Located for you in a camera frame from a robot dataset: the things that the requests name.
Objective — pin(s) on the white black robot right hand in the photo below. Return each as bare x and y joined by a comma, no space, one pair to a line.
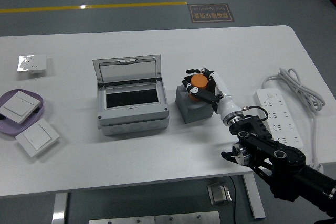
225,103

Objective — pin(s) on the orange cylinder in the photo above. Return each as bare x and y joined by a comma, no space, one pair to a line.
199,81

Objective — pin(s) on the grey junction box clear lid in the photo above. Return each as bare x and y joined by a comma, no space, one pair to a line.
131,125

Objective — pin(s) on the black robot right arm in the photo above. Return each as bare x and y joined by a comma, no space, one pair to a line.
286,155

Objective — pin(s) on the grey cube with round hole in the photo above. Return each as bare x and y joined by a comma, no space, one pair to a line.
194,113

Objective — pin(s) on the metal floor socket box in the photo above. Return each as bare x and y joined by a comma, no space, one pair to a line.
219,193

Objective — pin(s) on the white power strip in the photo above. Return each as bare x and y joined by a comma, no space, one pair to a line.
287,129

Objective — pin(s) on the brown floor sign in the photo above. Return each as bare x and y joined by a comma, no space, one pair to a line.
211,12

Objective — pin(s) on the white table leg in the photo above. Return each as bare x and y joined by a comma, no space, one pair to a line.
254,197
60,208

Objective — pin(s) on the grey metal plate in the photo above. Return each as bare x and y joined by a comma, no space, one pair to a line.
187,218
120,220

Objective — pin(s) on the purple tray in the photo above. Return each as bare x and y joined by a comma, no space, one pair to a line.
8,129

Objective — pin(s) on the white wall switch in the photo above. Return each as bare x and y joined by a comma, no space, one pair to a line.
18,106
36,136

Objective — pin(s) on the white wall socket with film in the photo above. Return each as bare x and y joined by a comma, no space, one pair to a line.
36,62

